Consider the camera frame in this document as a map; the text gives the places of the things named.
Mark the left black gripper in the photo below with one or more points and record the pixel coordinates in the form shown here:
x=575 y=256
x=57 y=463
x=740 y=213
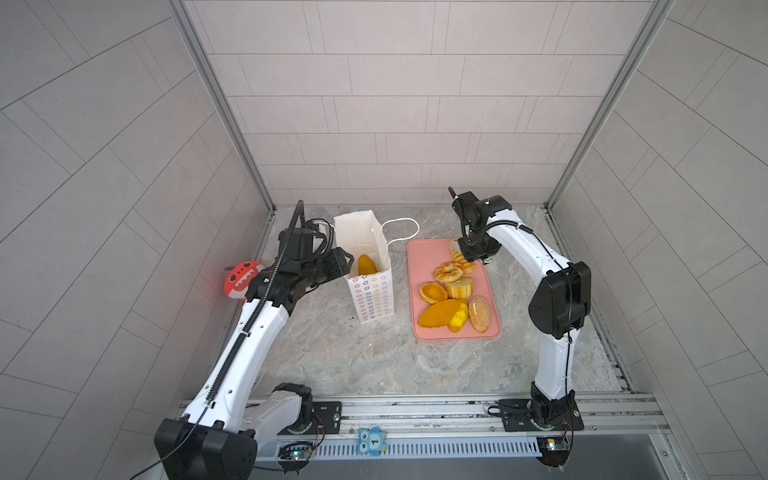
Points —
x=335 y=264

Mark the aluminium mounting rail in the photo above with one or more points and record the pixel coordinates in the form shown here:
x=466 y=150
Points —
x=442 y=427

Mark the flat orange oval fake bread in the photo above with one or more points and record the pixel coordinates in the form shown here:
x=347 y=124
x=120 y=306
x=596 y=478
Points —
x=439 y=314

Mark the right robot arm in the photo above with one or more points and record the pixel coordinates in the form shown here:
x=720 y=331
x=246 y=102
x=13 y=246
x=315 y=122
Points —
x=558 y=307

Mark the small yellow fake bread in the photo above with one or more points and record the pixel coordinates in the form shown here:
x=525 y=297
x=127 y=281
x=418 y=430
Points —
x=459 y=319

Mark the sesame oval fake bread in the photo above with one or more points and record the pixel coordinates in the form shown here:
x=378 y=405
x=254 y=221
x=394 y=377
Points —
x=479 y=313

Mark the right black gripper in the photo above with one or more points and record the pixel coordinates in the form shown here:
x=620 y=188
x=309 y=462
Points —
x=474 y=244

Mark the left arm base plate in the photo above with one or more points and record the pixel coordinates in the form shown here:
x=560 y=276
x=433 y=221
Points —
x=330 y=414

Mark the circuit board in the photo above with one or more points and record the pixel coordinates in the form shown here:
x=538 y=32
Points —
x=555 y=452
x=296 y=451

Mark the braided ring fake bread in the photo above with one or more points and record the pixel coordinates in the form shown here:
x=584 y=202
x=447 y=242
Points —
x=448 y=272

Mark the white printed paper bag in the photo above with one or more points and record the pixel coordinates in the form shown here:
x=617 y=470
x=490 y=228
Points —
x=361 y=233

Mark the blue owl number tag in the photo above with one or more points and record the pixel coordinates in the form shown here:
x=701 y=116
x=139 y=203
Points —
x=371 y=442

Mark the left circuit board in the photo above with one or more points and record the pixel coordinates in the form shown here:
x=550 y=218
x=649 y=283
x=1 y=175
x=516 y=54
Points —
x=296 y=451

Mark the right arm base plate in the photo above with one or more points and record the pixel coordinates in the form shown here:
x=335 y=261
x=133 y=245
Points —
x=518 y=415

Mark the red shark plush toy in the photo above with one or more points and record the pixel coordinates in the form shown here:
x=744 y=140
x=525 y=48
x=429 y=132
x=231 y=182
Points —
x=239 y=277

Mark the striped twisted fake bread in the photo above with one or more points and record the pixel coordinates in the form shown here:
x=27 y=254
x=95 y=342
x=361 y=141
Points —
x=466 y=266

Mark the pink plastic tray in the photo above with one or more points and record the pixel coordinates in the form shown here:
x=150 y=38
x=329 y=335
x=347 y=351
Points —
x=424 y=256

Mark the right circuit board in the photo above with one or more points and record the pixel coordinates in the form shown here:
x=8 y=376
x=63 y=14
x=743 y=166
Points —
x=555 y=452

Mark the orange tart fake bread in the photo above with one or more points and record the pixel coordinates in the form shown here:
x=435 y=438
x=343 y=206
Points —
x=433 y=293

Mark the long baguette fake bread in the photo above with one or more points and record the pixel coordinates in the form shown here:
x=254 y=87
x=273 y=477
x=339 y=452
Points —
x=366 y=266

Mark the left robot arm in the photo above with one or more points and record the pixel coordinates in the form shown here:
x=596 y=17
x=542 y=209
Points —
x=220 y=432

